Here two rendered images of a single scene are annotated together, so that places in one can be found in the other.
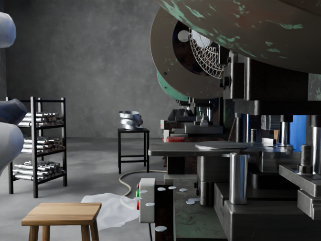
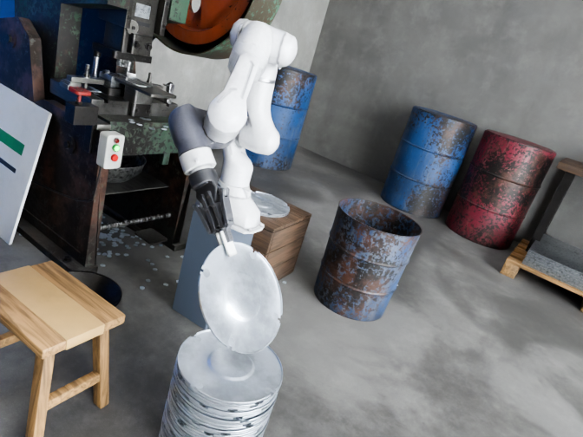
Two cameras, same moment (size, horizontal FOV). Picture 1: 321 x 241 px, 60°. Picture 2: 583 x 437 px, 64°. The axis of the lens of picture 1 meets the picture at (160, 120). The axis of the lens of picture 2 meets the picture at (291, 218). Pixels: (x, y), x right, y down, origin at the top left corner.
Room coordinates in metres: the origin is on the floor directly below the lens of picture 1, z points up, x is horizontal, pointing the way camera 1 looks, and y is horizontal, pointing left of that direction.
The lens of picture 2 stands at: (2.07, 1.47, 1.14)
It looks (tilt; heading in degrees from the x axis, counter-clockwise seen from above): 21 degrees down; 207
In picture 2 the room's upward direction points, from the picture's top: 17 degrees clockwise
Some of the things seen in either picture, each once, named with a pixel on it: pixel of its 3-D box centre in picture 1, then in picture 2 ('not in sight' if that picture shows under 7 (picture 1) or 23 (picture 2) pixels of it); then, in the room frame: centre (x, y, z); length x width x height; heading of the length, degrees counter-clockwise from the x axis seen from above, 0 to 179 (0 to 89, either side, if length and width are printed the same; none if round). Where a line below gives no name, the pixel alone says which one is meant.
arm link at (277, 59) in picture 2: not in sight; (271, 55); (0.74, 0.54, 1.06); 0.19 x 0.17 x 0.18; 25
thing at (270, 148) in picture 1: (271, 155); (120, 80); (0.67, -0.27, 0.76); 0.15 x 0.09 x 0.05; 178
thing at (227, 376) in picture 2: not in sight; (231, 362); (1.18, 0.96, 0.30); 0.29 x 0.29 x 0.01
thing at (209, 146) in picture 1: (200, 171); (143, 101); (0.68, -0.10, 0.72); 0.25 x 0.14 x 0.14; 88
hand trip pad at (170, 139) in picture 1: (176, 147); (78, 99); (1.01, -0.06, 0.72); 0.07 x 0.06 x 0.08; 88
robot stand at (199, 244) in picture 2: not in sight; (213, 265); (0.72, 0.49, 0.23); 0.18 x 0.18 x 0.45; 3
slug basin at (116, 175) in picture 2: not in sight; (108, 164); (0.67, -0.27, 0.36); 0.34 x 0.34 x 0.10
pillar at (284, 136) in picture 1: (285, 133); (95, 63); (0.75, -0.34, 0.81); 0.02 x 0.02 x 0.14
